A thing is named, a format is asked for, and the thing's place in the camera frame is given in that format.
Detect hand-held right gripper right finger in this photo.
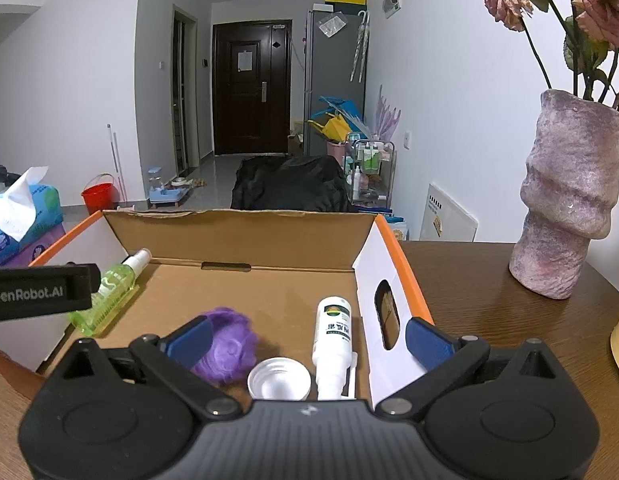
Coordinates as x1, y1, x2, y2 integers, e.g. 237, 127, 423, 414
372, 316, 565, 420

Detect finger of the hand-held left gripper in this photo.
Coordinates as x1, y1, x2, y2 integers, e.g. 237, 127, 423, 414
82, 263, 103, 295

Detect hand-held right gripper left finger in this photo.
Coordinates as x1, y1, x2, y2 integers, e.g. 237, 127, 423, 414
44, 316, 243, 421

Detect green spray bottle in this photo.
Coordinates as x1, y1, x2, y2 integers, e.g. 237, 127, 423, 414
68, 248, 153, 337

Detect purple fluffy ball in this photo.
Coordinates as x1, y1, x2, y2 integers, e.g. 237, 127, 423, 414
192, 306, 260, 386

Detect white round lid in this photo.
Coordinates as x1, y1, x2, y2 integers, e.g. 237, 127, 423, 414
248, 357, 311, 402

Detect white spray bottle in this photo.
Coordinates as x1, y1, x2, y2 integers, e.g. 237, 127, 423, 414
311, 297, 359, 402

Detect orange cardboard box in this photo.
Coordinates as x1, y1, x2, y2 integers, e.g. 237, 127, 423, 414
0, 208, 436, 408

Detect purple tissue pack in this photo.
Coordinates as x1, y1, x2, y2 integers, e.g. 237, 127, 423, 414
14, 222, 66, 267

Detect red bucket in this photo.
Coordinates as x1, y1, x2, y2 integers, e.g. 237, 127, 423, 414
81, 173, 116, 215

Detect blue tissue pack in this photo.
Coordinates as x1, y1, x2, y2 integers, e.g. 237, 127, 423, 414
0, 166, 64, 267

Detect blue pet feeder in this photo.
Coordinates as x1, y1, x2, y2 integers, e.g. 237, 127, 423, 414
148, 167, 186, 207

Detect white board panel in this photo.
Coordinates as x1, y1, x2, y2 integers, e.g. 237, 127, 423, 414
419, 183, 477, 242

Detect metal trolley with bottles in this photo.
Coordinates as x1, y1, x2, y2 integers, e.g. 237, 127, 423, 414
352, 132, 395, 206

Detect pink textured vase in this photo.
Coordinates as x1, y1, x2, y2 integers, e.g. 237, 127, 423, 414
509, 89, 619, 301

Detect dark brown door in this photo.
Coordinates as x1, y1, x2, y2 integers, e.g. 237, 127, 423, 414
212, 20, 294, 157

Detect yellow bag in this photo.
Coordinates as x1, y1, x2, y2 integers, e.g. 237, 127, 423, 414
309, 114, 351, 143

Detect grey refrigerator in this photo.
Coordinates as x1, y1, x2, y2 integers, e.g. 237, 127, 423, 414
304, 8, 367, 156

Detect clear folded umbrella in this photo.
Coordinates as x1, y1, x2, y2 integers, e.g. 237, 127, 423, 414
358, 10, 371, 83
350, 11, 363, 82

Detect clear plastic bag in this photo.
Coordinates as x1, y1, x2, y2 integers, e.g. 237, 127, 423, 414
318, 14, 347, 38

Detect dried pink roses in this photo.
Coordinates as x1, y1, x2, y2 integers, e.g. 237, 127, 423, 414
483, 0, 619, 121

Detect grey side door frame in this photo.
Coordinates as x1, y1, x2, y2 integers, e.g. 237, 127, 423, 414
172, 5, 199, 176

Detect purple wall decoration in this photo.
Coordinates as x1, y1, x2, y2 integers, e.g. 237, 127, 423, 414
377, 85, 403, 141

